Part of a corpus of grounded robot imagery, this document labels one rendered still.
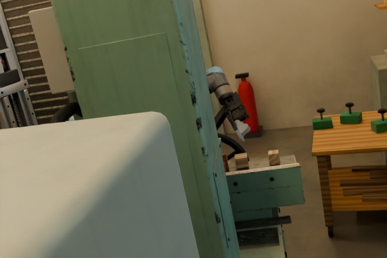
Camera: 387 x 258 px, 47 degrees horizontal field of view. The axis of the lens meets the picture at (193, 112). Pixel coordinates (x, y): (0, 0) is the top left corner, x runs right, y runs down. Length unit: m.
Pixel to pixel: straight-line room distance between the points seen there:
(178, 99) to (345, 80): 3.48
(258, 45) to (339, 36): 0.70
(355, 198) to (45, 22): 2.11
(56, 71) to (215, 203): 0.39
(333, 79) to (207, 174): 3.42
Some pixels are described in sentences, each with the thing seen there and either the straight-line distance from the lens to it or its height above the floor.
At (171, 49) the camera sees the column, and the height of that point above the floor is 1.37.
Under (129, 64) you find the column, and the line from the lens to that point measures 0.80.
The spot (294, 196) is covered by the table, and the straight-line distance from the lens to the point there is 1.27.
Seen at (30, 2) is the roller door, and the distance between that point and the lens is 4.88.
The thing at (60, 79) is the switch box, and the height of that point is 1.35.
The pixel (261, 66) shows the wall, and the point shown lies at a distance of 4.20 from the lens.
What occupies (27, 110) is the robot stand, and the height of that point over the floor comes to 1.14.
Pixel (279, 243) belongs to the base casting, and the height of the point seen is 0.80.
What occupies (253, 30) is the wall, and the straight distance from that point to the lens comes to 4.14.
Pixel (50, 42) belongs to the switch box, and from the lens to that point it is 0.88.
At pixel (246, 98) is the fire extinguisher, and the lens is 4.11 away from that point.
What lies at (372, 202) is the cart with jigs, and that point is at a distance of 2.62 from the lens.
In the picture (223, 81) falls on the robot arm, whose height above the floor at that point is 1.05.
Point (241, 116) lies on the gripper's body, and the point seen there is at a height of 0.92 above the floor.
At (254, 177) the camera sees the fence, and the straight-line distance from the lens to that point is 1.24.
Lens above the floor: 1.47
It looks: 16 degrees down
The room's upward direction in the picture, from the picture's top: 12 degrees counter-clockwise
